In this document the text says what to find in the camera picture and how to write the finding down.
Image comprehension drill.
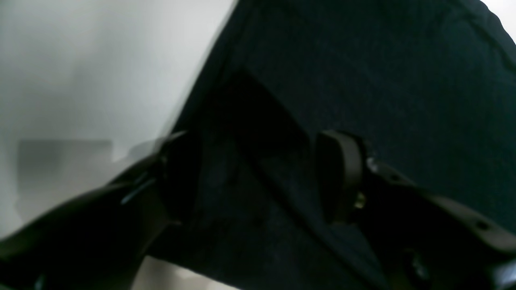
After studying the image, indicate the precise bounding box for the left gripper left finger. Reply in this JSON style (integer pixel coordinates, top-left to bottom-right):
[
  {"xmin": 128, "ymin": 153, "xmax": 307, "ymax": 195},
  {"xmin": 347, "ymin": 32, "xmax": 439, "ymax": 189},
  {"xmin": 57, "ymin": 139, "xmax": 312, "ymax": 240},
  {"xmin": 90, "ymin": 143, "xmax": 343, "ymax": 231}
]
[{"xmin": 1, "ymin": 131, "xmax": 190, "ymax": 290}]

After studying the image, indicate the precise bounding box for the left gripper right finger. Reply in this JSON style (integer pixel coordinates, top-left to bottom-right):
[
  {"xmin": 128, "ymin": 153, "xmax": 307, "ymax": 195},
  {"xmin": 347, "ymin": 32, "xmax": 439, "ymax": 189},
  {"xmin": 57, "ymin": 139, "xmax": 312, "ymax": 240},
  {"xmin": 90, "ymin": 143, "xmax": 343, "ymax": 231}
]
[{"xmin": 314, "ymin": 131, "xmax": 516, "ymax": 290}]

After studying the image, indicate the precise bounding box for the black T-shirt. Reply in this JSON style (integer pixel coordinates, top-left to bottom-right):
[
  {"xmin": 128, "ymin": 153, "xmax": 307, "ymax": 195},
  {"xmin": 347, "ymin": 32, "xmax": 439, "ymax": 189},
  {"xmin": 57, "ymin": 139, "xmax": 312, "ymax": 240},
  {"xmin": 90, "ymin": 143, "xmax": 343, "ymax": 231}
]
[{"xmin": 150, "ymin": 0, "xmax": 515, "ymax": 290}]

